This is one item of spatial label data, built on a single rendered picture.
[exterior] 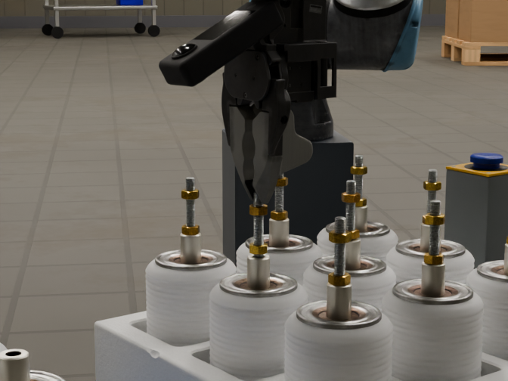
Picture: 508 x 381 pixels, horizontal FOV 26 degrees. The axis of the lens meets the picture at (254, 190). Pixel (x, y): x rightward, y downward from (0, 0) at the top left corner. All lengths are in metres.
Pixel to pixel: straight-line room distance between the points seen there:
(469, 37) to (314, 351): 5.92
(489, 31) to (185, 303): 5.78
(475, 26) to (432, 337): 5.82
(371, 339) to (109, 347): 0.34
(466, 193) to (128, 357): 0.47
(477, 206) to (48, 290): 0.89
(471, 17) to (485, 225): 5.47
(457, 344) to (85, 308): 0.95
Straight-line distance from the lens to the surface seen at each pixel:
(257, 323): 1.03
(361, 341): 0.95
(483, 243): 1.36
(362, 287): 1.10
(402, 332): 1.03
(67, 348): 1.68
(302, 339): 0.95
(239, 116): 1.04
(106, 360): 1.20
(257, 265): 1.05
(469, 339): 1.04
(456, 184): 1.37
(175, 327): 1.14
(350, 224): 1.13
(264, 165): 1.02
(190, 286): 1.12
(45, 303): 1.90
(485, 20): 6.81
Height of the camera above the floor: 0.55
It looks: 11 degrees down
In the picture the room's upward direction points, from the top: straight up
